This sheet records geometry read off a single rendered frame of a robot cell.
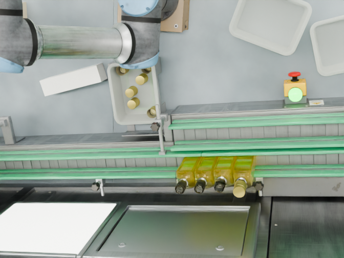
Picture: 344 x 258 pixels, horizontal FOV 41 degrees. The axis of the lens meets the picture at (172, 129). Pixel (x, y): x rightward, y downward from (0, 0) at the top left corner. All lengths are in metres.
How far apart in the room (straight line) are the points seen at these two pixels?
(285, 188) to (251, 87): 0.36
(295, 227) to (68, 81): 0.93
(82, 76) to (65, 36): 0.52
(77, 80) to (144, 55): 0.45
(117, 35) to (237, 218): 0.64
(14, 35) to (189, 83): 0.73
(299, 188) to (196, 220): 0.38
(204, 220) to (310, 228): 0.31
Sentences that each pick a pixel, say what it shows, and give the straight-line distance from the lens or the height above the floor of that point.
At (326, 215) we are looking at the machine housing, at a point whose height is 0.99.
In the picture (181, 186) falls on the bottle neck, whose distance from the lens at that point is 1.33.
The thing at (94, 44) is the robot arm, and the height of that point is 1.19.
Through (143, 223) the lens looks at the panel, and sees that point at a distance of 1.45.
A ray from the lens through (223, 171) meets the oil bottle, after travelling 1.36.
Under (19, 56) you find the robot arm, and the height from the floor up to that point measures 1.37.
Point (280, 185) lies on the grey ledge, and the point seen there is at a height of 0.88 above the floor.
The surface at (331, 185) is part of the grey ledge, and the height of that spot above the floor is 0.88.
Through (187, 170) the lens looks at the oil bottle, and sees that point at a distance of 1.40.
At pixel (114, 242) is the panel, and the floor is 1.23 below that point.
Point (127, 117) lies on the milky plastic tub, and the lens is 1.68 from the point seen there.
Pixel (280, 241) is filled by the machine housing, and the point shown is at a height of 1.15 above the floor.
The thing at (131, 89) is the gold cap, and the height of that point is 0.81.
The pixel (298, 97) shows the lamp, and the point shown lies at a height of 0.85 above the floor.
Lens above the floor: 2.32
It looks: 68 degrees down
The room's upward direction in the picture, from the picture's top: 142 degrees counter-clockwise
